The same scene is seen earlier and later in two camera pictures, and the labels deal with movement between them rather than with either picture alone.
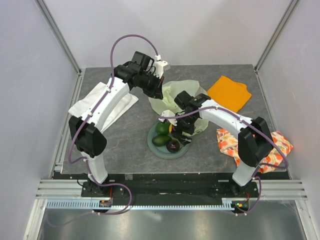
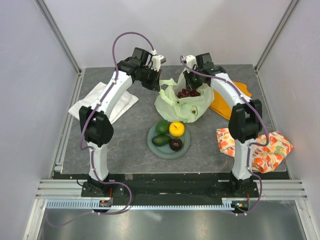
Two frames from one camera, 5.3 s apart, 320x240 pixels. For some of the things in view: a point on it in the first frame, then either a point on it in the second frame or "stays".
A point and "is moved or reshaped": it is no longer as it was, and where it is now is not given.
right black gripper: (177, 133) to (190, 83)
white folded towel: (77, 108) stays
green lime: (162, 128) stays
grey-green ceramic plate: (162, 152) stays
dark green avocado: (161, 140) stays
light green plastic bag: (170, 90) is moved or reshaped
